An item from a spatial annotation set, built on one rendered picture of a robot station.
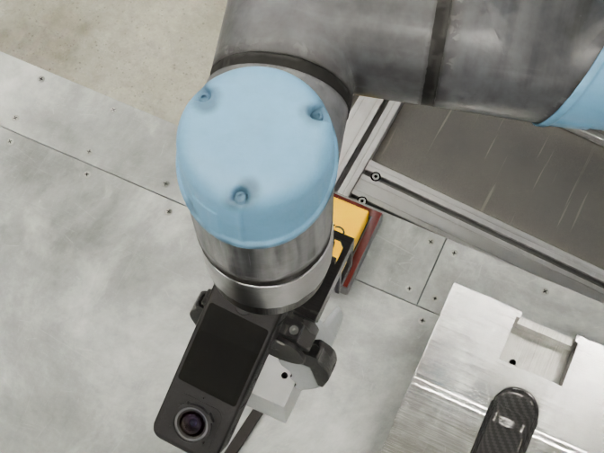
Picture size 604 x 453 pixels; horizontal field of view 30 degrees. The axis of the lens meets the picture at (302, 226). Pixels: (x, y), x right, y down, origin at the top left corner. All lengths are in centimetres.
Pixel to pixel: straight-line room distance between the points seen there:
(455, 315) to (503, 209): 80
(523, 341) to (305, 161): 48
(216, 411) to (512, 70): 28
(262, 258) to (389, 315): 46
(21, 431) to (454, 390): 37
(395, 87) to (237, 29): 9
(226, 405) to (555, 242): 107
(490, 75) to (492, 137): 118
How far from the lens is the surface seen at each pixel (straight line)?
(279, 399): 83
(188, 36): 208
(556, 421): 91
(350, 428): 99
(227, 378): 69
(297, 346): 71
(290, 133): 52
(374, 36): 57
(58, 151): 110
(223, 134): 52
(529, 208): 172
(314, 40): 56
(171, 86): 203
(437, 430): 90
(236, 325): 68
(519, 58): 57
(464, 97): 59
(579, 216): 173
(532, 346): 95
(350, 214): 100
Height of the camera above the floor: 176
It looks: 68 degrees down
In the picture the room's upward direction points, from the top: 2 degrees counter-clockwise
